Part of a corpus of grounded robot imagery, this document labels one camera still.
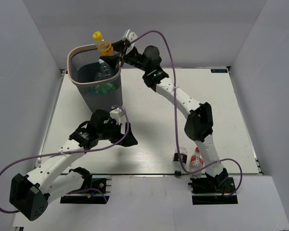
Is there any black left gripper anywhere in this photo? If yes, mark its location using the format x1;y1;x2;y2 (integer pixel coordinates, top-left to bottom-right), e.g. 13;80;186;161
98;119;138;147

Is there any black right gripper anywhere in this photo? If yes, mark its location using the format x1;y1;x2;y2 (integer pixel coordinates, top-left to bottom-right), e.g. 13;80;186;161
100;39;150;73

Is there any orange label clear bottle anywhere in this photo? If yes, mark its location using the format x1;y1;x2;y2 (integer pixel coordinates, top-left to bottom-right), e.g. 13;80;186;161
92;31;115;56

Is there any clear unlabelled plastic bottle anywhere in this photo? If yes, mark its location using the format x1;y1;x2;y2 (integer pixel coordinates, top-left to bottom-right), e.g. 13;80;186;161
94;59;113;82

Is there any green Sprite bottle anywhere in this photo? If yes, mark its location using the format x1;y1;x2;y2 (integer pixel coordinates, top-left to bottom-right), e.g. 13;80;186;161
89;83;118;96

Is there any black label water bottle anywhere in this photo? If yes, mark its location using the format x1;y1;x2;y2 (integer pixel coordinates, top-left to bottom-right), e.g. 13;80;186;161
172;147;187;178

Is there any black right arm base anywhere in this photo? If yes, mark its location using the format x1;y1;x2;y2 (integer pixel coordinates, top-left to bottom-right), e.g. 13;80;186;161
188;177;238;205

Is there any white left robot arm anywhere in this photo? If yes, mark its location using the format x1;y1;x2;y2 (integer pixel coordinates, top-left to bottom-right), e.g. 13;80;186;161
10;106;138;221

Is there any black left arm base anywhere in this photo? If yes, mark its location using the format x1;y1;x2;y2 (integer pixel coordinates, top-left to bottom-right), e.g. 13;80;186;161
60;176;112;205

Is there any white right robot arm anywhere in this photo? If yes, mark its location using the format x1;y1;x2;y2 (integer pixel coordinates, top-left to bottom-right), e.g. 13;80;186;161
101;40;228;192

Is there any grey mesh waste bin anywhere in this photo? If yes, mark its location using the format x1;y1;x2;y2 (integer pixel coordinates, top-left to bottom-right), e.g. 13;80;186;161
67;44;123;112

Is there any red cap clear bottle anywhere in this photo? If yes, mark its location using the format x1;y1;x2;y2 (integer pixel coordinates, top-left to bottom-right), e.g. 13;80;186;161
188;147;204;172

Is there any blue table corner label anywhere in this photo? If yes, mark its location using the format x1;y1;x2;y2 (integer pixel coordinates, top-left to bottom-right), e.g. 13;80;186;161
210;69;228;73

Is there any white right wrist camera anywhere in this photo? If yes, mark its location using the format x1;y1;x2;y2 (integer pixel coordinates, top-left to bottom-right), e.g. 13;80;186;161
121;29;138;48

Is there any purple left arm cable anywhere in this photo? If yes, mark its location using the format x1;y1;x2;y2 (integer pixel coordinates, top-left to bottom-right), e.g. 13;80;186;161
0;105;131;214

